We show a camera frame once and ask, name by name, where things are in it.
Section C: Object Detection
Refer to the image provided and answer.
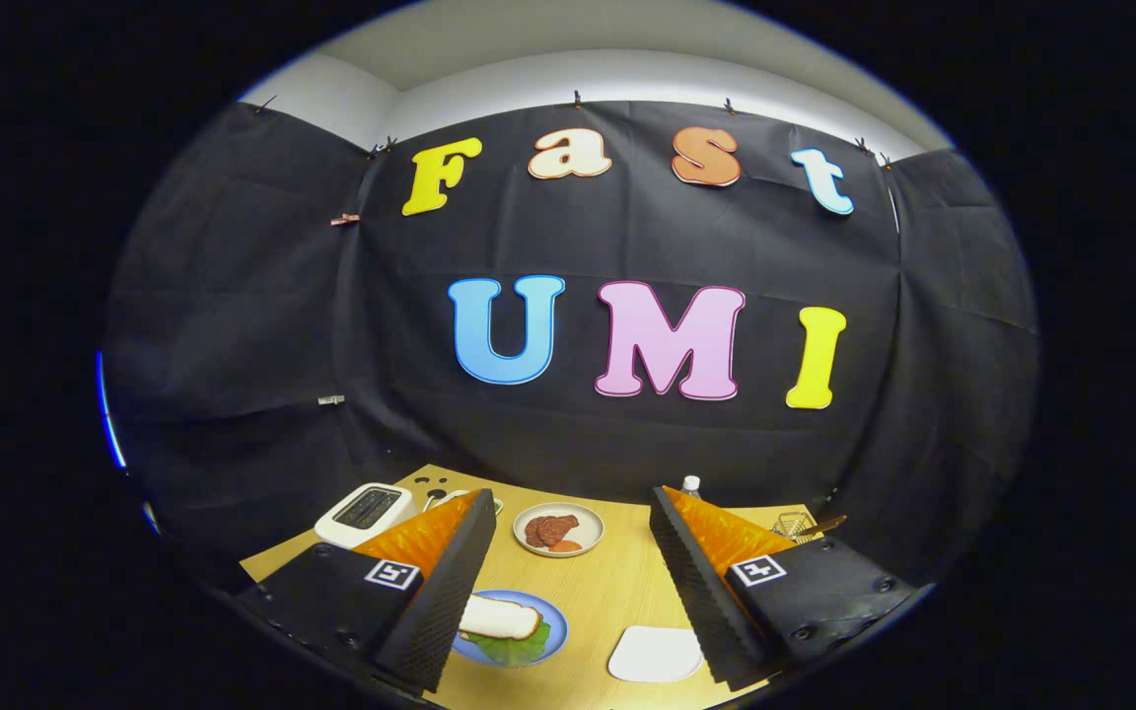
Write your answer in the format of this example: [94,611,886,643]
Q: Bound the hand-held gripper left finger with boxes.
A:
[236,488,498,693]

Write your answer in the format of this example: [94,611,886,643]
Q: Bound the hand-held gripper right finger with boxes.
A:
[650,485,920,690]

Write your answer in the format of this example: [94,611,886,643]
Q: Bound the toasted bread slice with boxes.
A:
[458,595,543,642]

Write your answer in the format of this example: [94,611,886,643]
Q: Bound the green lettuce leaf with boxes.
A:
[467,621,552,668]

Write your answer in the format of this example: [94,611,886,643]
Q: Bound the white flat board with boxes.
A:
[608,625,705,684]

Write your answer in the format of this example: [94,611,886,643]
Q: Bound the blue plate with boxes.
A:
[452,590,569,669]

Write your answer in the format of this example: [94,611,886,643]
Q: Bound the white toaster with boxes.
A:
[315,484,419,549]

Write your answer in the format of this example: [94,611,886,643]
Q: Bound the round white plate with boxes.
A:
[513,502,605,559]

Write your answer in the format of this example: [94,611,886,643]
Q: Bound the black backdrop cloth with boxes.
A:
[105,99,1040,593]

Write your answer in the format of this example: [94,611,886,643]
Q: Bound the row of black cloth clips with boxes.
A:
[252,91,896,169]

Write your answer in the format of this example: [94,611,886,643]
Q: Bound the small wire basket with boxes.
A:
[772,511,830,542]

